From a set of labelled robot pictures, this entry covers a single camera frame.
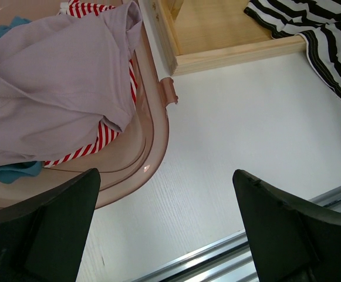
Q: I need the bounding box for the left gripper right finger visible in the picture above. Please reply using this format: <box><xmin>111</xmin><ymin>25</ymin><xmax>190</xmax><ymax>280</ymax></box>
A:
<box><xmin>232</xmin><ymin>170</ymin><xmax>341</xmax><ymax>281</ymax></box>

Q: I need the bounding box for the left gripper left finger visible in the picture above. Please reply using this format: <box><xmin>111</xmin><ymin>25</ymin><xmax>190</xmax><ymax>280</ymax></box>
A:
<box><xmin>0</xmin><ymin>169</ymin><xmax>100</xmax><ymax>281</ymax></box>

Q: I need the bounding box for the teal tank top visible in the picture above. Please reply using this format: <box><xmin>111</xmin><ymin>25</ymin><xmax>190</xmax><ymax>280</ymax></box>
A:
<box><xmin>0</xmin><ymin>16</ymin><xmax>42</xmax><ymax>184</ymax></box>

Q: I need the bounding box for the mauve tank top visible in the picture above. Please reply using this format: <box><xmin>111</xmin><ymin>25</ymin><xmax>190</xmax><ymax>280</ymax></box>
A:
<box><xmin>0</xmin><ymin>1</ymin><xmax>143</xmax><ymax>166</ymax></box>

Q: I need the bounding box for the black white striped tank top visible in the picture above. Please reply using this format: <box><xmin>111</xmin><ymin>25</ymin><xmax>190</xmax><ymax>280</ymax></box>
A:
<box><xmin>244</xmin><ymin>0</ymin><xmax>341</xmax><ymax>100</ymax></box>

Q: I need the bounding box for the red white striped tank top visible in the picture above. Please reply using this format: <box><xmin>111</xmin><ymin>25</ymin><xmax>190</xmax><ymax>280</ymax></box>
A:
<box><xmin>43</xmin><ymin>0</ymin><xmax>138</xmax><ymax>169</ymax></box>

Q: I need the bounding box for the wooden clothes rack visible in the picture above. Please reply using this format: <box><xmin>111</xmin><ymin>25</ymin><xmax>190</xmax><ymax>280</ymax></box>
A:
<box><xmin>148</xmin><ymin>1</ymin><xmax>306</xmax><ymax>75</ymax></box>

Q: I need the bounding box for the aluminium mounting rail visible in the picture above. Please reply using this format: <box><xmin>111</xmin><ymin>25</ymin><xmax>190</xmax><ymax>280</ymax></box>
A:
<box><xmin>135</xmin><ymin>186</ymin><xmax>341</xmax><ymax>282</ymax></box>

